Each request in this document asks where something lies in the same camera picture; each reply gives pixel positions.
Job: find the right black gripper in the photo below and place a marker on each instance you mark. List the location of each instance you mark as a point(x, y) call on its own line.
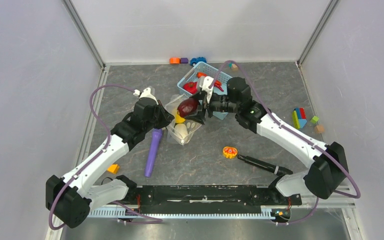
point(199, 116)

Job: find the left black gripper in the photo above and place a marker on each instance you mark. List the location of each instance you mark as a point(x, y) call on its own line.
point(166, 117)

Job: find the dark red toy onion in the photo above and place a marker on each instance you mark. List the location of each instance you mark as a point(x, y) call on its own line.
point(187, 106)

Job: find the yellow toy pear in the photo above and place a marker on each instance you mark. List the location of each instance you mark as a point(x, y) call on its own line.
point(178, 119)

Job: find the white toy egg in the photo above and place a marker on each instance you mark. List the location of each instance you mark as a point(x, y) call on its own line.
point(181, 130)

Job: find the clear dotted zip top bag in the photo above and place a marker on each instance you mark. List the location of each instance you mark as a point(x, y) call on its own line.
point(192, 126)

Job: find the light blue plastic basket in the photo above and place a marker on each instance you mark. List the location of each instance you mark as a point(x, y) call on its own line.
point(212, 72)

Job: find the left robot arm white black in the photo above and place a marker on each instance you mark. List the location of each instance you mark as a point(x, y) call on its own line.
point(73, 196)

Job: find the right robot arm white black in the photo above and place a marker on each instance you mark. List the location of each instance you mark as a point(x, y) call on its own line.
point(326, 163)

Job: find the purple toy microphone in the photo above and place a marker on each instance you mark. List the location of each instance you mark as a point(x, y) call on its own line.
point(156, 137)

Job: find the red toy tomato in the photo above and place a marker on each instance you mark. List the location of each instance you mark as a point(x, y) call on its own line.
point(191, 87)

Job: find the red toy chili pepper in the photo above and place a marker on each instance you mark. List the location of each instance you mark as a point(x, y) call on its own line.
point(217, 84)

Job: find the orange toy carrot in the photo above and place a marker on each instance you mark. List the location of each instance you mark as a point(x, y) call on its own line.
point(201, 74)

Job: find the blue toy car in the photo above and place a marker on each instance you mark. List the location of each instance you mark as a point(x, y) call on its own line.
point(194, 61)

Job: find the purple block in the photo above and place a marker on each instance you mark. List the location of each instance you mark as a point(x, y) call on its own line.
point(184, 60)

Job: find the teal and tan cubes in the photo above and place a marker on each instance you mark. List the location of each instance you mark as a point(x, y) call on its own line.
point(233, 67)

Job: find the orange round toy slice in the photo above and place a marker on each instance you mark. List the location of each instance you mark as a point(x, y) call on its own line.
point(229, 152)

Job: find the orange cylinder block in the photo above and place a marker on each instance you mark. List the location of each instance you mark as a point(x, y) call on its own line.
point(174, 60)

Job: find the orange wedge block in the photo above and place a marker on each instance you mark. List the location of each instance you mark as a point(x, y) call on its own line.
point(113, 169)

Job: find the multicolour block stack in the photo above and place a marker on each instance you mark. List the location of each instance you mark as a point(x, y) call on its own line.
point(299, 118)

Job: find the black marker pen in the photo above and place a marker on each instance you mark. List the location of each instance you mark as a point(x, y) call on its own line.
point(275, 169)

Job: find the green cube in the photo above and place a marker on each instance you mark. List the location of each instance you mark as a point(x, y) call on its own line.
point(314, 119)

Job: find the tan wooden cube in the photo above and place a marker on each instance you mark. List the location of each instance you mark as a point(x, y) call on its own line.
point(319, 129)

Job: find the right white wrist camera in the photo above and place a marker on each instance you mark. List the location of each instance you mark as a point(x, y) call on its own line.
point(206, 84)

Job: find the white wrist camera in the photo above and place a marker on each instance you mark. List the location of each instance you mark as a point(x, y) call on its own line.
point(206, 84)
point(148, 92)

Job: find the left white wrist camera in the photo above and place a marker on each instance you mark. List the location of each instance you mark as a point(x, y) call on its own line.
point(148, 92)

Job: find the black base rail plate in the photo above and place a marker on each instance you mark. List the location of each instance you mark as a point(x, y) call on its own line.
point(206, 199)

